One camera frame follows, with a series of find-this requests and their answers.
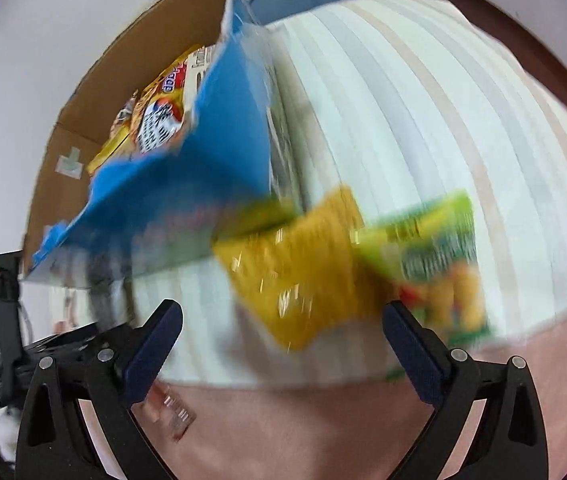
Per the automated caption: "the yellow snack packet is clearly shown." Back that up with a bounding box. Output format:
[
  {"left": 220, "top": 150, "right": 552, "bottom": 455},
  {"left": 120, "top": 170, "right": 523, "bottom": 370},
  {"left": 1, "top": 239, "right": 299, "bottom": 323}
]
[{"left": 212, "top": 185, "right": 391, "bottom": 354}]

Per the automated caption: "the green snack packet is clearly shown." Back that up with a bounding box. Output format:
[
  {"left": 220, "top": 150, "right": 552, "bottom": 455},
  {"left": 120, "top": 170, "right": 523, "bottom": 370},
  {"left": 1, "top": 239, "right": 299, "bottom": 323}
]
[{"left": 357, "top": 189, "right": 495, "bottom": 347}]

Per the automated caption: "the orange snack packet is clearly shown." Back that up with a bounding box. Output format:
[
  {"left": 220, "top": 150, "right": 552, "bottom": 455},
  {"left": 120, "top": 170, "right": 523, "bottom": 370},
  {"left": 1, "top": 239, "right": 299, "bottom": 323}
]
[{"left": 144, "top": 382, "right": 199, "bottom": 443}]

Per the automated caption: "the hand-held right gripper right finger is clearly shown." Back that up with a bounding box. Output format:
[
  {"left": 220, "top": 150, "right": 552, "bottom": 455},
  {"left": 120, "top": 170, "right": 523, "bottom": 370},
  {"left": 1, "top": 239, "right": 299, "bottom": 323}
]
[{"left": 382, "top": 300, "right": 549, "bottom": 480}]

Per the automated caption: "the cat print blanket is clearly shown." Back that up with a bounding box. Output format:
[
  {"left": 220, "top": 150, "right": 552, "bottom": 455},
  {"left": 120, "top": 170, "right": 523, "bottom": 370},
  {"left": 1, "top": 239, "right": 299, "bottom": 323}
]
[{"left": 48, "top": 0, "right": 567, "bottom": 480}]

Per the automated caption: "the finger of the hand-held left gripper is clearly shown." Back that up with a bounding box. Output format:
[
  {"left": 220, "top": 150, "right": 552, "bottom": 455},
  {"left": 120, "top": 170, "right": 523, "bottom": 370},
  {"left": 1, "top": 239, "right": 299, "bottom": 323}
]
[{"left": 0, "top": 252, "right": 28, "bottom": 366}]

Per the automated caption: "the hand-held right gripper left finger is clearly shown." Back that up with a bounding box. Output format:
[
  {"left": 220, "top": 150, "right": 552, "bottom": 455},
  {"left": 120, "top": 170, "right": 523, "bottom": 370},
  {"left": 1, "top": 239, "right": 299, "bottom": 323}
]
[{"left": 14, "top": 299, "right": 184, "bottom": 480}]

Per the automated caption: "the large red yellow chips bag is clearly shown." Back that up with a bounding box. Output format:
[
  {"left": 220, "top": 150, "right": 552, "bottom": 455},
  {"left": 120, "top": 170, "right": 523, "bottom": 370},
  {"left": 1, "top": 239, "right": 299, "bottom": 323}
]
[{"left": 86, "top": 46, "right": 201, "bottom": 177}]

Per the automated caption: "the cardboard box blue print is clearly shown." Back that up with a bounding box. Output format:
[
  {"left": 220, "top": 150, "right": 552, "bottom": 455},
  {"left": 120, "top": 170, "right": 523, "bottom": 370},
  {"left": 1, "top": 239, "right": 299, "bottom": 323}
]
[{"left": 22, "top": 0, "right": 287, "bottom": 292}]

